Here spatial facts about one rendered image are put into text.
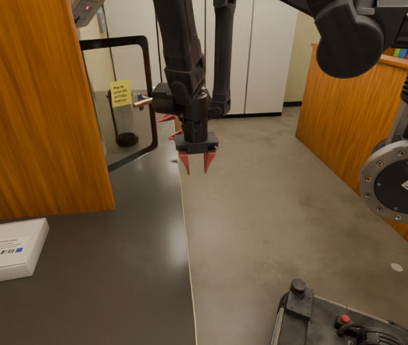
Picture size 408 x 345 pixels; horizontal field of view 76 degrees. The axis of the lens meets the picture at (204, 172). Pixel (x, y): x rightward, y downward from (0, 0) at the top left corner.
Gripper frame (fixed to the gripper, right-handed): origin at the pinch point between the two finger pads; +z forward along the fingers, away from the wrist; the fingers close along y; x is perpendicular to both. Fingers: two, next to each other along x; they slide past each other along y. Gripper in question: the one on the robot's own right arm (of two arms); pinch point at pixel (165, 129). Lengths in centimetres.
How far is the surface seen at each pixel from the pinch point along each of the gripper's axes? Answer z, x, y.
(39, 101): 17, 29, 40
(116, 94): 5.8, 11.3, 26.6
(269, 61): -124, -260, -138
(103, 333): 14, 73, 13
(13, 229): 38, 44, 19
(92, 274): 19, 60, 12
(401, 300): -88, 58, -132
